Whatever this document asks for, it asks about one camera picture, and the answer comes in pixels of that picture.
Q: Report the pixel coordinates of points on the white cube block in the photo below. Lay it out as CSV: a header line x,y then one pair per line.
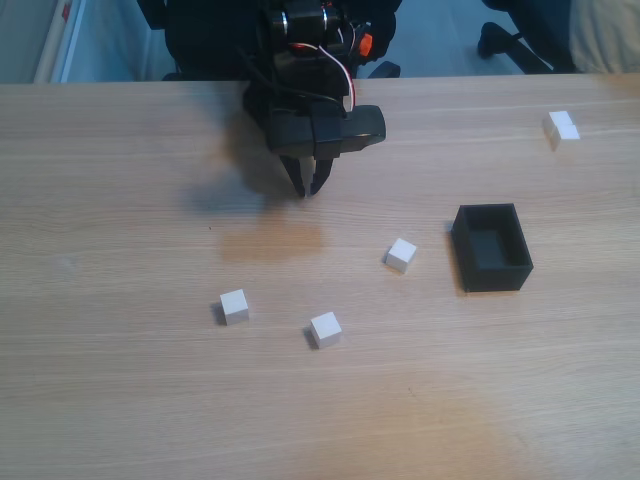
x,y
401,254
234,306
325,330
561,127

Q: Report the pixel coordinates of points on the black open box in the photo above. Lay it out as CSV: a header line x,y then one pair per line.
x,y
492,250

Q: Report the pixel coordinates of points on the orange knob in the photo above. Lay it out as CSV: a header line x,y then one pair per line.
x,y
366,45

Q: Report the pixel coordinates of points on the white panel with red mark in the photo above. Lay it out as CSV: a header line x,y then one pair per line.
x,y
62,45

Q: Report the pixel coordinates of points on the beige cloth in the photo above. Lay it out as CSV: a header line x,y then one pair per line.
x,y
607,35

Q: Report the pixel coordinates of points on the black oval camera box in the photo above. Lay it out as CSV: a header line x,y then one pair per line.
x,y
362,127

